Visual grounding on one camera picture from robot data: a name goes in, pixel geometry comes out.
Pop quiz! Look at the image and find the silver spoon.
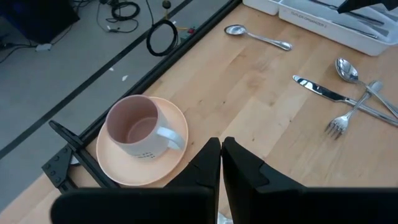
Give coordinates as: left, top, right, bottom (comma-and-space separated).
223, 24, 294, 52
335, 57, 398, 119

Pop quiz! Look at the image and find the silver fork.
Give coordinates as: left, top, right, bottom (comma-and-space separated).
324, 80, 384, 141

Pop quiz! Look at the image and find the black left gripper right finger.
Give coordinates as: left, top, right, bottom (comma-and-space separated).
221, 136, 398, 224

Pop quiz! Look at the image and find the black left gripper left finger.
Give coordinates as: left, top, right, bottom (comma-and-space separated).
50, 137, 222, 224

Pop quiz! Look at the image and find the peach saucer plate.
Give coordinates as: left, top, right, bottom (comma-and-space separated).
95, 95, 190, 187

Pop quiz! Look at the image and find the coiled black cable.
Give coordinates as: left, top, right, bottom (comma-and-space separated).
111, 1, 141, 22
146, 19, 180, 58

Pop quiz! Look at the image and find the black floor box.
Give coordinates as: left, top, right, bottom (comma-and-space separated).
0, 0, 81, 45

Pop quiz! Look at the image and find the grey power strip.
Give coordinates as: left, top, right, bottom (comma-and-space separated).
178, 25, 201, 40

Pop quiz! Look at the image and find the white power adapter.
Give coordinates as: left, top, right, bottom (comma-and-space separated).
34, 42, 53, 53

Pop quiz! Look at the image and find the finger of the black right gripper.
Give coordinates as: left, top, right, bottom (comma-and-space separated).
336, 0, 398, 14

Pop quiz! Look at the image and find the white cutlery organizer tray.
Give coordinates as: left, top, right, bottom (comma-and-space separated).
241, 0, 398, 57

